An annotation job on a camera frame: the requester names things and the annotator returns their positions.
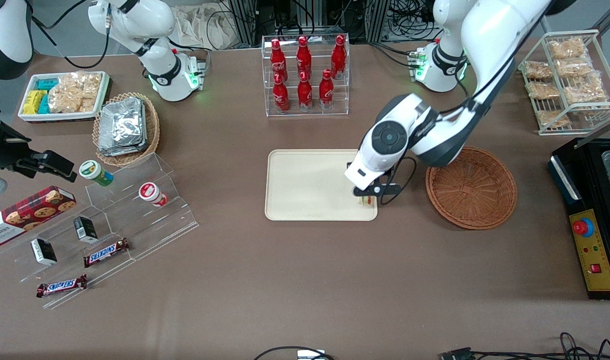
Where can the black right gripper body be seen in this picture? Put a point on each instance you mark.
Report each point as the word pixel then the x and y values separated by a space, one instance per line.
pixel 5 148

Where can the triangular sandwich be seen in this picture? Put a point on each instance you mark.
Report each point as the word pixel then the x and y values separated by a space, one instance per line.
pixel 367 201

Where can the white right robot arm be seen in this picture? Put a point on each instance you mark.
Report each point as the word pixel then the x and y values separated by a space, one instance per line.
pixel 149 30

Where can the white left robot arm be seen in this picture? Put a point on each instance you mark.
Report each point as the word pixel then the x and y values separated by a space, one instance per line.
pixel 490 30

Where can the white rectangular snack tray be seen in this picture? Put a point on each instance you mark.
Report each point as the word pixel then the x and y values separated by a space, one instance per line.
pixel 29 116

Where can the beige plastic tray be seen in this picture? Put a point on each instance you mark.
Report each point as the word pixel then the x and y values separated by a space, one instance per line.
pixel 310 185

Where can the oval light wicker basket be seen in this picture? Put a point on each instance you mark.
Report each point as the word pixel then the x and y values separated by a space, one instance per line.
pixel 152 130

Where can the round brown wicker basket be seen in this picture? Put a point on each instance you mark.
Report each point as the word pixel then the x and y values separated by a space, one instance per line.
pixel 477 192

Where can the green lid snack cup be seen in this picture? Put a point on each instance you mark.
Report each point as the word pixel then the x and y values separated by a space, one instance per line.
pixel 93 171

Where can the red Walkers cookie box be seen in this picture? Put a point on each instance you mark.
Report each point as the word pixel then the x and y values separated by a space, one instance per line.
pixel 27 215

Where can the yellow snack pack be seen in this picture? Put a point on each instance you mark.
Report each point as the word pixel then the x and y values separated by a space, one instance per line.
pixel 33 102

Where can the teal snack pack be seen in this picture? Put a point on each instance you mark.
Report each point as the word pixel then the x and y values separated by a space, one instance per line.
pixel 44 105
pixel 47 84

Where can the small black carton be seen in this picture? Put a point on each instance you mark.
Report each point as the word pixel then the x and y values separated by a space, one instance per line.
pixel 86 229
pixel 43 252

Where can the clear bag of crackers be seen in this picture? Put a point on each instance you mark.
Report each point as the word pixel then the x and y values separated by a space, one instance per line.
pixel 74 92

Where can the silver foil packet stack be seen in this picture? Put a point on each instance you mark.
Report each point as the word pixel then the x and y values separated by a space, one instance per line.
pixel 122 127

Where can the clear acrylic bottle rack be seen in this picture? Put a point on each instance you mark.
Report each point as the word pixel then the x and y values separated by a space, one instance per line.
pixel 315 112

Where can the clear acrylic stepped display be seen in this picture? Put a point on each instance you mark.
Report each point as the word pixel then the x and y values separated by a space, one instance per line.
pixel 134 225

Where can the red lid snack cup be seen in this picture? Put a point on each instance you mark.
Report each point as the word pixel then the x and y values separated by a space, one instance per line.
pixel 150 193

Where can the Snickers chocolate bar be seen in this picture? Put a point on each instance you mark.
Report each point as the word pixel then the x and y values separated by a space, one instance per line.
pixel 62 286
pixel 106 252

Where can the red cola bottle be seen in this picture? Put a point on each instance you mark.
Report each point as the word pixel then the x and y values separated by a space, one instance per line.
pixel 280 95
pixel 304 92
pixel 326 90
pixel 339 56
pixel 275 59
pixel 303 56

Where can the bagged fried snack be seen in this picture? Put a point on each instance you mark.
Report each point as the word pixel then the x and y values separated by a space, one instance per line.
pixel 585 93
pixel 552 119
pixel 574 68
pixel 539 70
pixel 566 48
pixel 543 90

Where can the white cloth bags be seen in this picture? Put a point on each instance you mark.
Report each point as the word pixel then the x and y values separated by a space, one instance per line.
pixel 204 25

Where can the black appliance housing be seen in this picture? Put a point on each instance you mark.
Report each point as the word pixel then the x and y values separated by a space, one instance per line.
pixel 582 175

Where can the yellow emergency stop panel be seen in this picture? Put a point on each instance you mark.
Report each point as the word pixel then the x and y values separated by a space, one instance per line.
pixel 592 255

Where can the aluminium frame post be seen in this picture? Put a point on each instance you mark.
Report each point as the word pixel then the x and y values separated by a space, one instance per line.
pixel 243 22
pixel 377 20

